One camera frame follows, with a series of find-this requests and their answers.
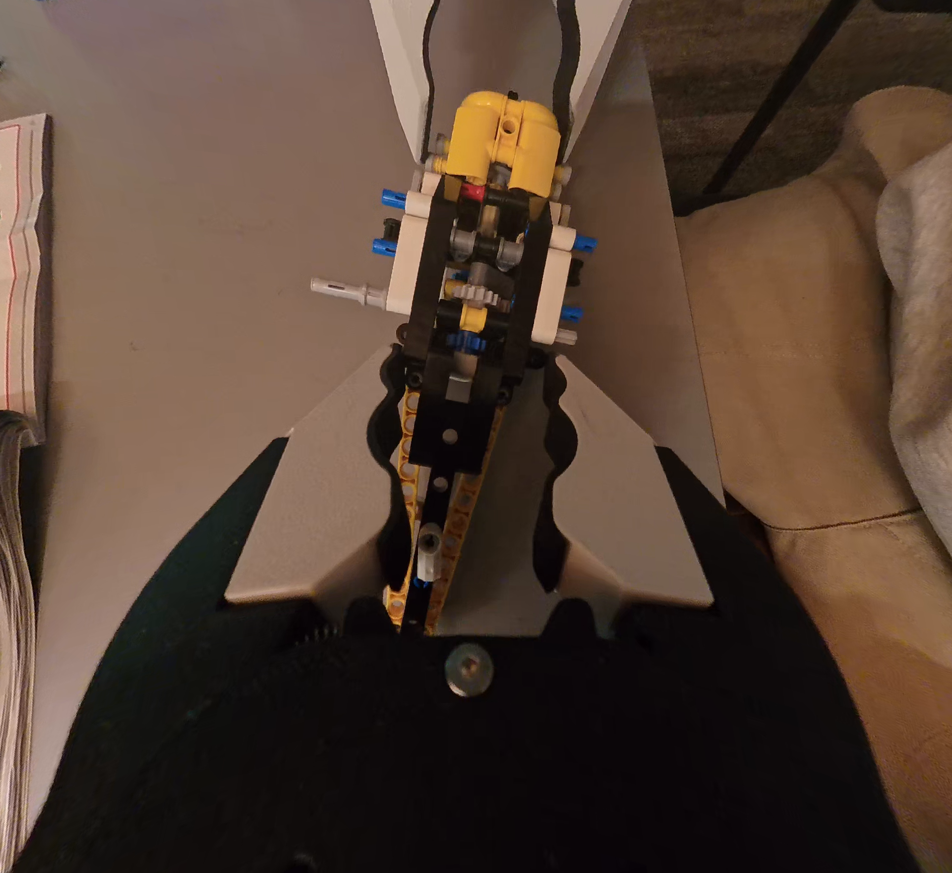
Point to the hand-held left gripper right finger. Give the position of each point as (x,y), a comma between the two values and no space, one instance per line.
(625,516)

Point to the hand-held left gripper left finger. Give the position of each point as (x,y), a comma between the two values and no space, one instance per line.
(320,501)

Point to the yellow black white lego model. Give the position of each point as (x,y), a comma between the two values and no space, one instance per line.
(476,426)

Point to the grey paper stack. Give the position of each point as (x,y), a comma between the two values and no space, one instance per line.
(13,590)

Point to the grey blanket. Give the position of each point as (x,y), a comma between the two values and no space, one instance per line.
(918,278)

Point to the white paper booklet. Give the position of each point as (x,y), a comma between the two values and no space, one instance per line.
(22,255)

